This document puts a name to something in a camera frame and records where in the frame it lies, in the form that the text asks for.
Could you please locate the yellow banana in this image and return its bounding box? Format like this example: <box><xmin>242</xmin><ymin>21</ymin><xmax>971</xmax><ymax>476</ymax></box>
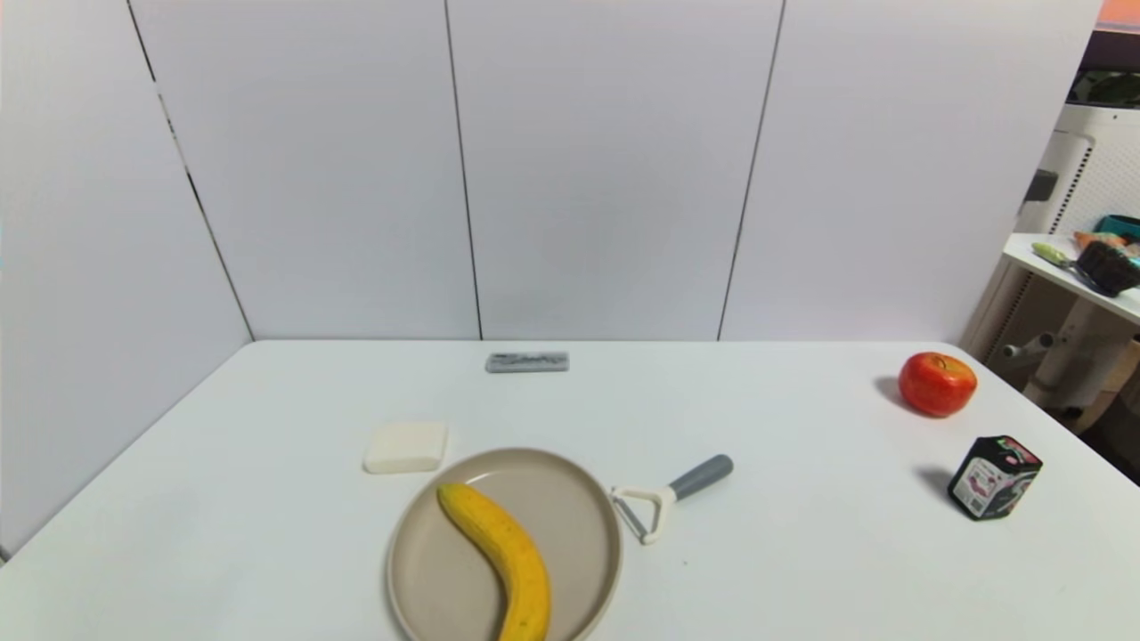
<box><xmin>436</xmin><ymin>482</ymin><xmax>552</xmax><ymax>641</ymax></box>

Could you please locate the beige brown round plate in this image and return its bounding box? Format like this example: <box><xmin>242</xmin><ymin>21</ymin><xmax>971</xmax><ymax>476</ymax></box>
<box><xmin>387</xmin><ymin>447</ymin><xmax>624</xmax><ymax>641</ymax></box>

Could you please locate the cream white soap bar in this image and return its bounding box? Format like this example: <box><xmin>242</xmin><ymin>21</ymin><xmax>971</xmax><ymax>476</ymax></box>
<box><xmin>362</xmin><ymin>422</ymin><xmax>449</xmax><ymax>475</ymax></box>

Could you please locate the red apple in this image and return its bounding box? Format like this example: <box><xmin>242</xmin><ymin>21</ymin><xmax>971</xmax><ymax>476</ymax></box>
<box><xmin>898</xmin><ymin>352</ymin><xmax>979</xmax><ymax>418</ymax></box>

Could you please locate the black printed small box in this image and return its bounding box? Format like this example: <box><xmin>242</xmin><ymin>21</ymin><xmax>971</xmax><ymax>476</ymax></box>
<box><xmin>948</xmin><ymin>435</ymin><xmax>1044</xmax><ymax>522</ymax></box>

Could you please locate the white side table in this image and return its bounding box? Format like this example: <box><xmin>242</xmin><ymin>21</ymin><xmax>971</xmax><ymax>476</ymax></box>
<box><xmin>1003</xmin><ymin>233</ymin><xmax>1140</xmax><ymax>412</ymax></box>

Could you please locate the black small basket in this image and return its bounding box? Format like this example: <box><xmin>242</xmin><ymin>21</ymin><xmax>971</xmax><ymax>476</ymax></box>
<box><xmin>1076</xmin><ymin>240</ymin><xmax>1140</xmax><ymax>298</ymax></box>

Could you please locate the white perforated panel unit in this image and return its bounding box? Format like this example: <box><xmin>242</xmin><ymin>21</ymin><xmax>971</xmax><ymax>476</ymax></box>
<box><xmin>1015</xmin><ymin>102</ymin><xmax>1140</xmax><ymax>238</ymax></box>

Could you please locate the white peeler grey handle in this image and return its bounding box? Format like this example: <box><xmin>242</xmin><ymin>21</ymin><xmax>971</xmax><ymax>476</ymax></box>
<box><xmin>610</xmin><ymin>454</ymin><xmax>735</xmax><ymax>546</ymax></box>

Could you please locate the green handled utensil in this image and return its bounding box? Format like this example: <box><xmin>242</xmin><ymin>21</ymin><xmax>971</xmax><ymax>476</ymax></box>
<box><xmin>1032</xmin><ymin>242</ymin><xmax>1098</xmax><ymax>288</ymax></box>

